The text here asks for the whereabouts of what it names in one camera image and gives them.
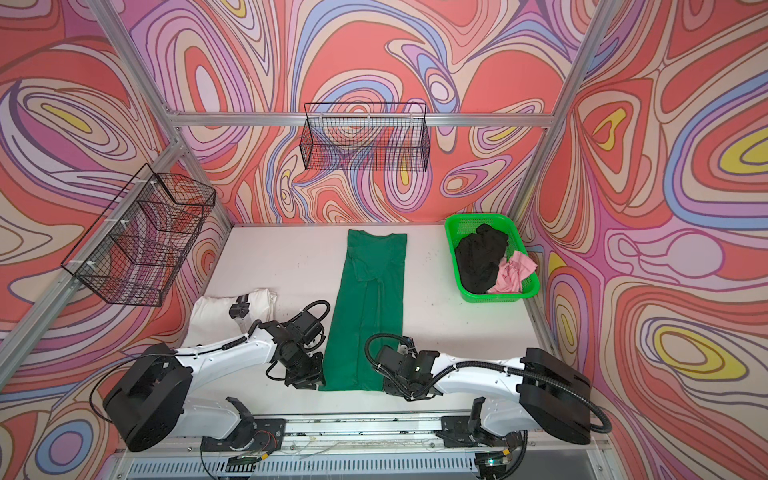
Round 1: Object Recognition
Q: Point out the green t shirt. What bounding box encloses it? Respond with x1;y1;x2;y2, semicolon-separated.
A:
322;230;407;392

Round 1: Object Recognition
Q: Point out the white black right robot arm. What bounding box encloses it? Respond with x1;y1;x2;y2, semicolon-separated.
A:
363;333;611;445

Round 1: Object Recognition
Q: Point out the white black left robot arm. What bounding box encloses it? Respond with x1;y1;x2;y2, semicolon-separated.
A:
102;300;331;452

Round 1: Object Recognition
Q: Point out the white printed t shirt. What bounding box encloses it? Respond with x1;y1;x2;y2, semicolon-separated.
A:
181;289;277;347

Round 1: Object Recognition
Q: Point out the pink t shirt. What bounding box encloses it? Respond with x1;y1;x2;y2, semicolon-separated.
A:
487;251;537;294

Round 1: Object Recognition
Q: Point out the black t shirt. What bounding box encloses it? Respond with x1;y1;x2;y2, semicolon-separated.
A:
454;223;509;295

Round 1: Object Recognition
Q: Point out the green plastic laundry basket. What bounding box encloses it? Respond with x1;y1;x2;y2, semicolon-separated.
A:
444;214;540;303

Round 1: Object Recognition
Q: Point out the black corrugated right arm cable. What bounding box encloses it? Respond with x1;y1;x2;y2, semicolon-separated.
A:
363;332;613;480

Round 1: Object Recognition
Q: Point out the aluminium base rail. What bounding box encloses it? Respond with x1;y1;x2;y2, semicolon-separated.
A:
99;412;610;479

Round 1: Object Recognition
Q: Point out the black wire basket left wall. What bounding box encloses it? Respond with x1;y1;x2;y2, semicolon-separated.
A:
61;164;216;307

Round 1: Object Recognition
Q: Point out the black wire basket wall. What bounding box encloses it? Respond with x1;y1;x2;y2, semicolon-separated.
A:
61;164;216;307
300;101;431;172

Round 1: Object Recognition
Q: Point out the black wire basket back wall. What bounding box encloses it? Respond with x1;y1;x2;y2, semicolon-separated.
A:
300;101;431;172

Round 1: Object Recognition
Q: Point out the aluminium frame profile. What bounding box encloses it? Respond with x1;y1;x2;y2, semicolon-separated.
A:
0;0;607;385

